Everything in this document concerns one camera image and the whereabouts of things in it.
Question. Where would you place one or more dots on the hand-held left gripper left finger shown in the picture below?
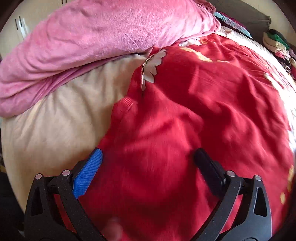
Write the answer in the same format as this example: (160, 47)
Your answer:
(89, 172)

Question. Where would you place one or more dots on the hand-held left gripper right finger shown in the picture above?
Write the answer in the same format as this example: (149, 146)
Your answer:
(208, 169)

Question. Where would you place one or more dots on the red garment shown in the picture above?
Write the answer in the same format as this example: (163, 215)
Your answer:
(150, 143)

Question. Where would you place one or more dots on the red floral bedsheet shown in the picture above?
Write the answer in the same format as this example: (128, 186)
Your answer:
(57, 120)

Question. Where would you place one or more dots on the pink fleece blanket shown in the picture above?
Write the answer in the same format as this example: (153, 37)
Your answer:
(92, 37)

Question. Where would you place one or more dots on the pile of folded clothes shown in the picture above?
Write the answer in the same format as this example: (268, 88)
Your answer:
(275, 41)

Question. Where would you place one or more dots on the dark patterned pillow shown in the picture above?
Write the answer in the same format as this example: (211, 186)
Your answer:
(233, 23)

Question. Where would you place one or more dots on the dark grey headboard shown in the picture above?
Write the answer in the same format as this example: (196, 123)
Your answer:
(245, 14)

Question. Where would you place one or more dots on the white wardrobe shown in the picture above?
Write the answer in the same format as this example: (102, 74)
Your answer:
(13, 30)

